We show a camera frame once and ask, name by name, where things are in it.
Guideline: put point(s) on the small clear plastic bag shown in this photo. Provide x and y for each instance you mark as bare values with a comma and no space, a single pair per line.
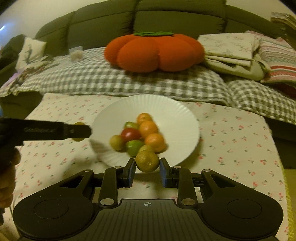
76,53

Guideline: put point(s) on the grey checkered blanket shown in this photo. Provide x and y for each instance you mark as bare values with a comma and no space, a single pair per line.
93,75

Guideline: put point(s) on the orange tangerine bottom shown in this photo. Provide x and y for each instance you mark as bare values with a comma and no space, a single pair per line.
156,141

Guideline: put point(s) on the dark green sofa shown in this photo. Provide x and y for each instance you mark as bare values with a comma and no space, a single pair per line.
95,25

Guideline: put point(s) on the yellow-green fruit top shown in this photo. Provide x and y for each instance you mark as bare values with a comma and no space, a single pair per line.
79,139

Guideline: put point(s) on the white embroidered small pillow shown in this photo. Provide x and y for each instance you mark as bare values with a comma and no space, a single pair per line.
32,51

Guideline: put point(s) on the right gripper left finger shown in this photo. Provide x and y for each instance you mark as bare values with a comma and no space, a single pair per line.
113,179

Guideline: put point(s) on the person's left hand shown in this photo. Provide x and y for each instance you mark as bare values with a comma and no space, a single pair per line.
10,157

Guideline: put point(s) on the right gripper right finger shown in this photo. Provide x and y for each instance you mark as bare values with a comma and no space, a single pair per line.
182,179

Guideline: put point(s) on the yellow-green fruit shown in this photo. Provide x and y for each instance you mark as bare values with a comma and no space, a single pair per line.
146,148
79,139
147,161
117,143

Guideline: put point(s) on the orange pumpkin cushion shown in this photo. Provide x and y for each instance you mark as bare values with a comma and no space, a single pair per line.
144,52

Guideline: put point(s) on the cherry print tablecloth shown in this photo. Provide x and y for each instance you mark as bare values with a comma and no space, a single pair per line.
233,142

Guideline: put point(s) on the striped knitted pillow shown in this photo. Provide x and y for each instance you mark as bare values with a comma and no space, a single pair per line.
279,56

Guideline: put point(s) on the red tomato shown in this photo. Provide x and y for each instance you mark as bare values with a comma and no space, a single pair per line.
130,134

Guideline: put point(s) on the folded floral beige cloth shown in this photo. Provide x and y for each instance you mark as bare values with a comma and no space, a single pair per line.
234,54

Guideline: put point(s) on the white ribbed plate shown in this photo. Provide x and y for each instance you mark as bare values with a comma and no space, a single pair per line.
164,124

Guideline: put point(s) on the orange tangerine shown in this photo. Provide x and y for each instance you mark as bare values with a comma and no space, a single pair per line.
156,141
147,128
142,117

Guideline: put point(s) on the small green lime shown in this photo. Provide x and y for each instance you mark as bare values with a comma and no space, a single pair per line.
130,124

